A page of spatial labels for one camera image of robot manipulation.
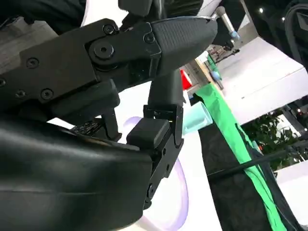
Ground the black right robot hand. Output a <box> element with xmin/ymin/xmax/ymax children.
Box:
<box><xmin>0</xmin><ymin>18</ymin><xmax>218</xmax><ymax>231</ymax></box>

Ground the lilac plate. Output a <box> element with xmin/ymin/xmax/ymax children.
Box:
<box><xmin>122</xmin><ymin>116</ymin><xmax>191</xmax><ymax>228</ymax></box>

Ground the pale green mug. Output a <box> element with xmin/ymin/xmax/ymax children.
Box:
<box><xmin>182</xmin><ymin>101</ymin><xmax>213</xmax><ymax>135</ymax></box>

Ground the red container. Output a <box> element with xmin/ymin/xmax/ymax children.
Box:
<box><xmin>180</xmin><ymin>68</ymin><xmax>193</xmax><ymax>90</ymax></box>

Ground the black cloth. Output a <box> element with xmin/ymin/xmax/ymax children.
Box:
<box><xmin>197</xmin><ymin>125</ymin><xmax>308</xmax><ymax>231</ymax></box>

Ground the green cloth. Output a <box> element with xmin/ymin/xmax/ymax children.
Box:
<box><xmin>192</xmin><ymin>83</ymin><xmax>288</xmax><ymax>231</ymax></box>

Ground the large green leafy plant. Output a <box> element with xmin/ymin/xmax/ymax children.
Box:
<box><xmin>240</xmin><ymin>109</ymin><xmax>308</xmax><ymax>170</ymax></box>

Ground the thick black cable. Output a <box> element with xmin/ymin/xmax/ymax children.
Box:
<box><xmin>206</xmin><ymin>148</ymin><xmax>308</xmax><ymax>180</ymax></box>

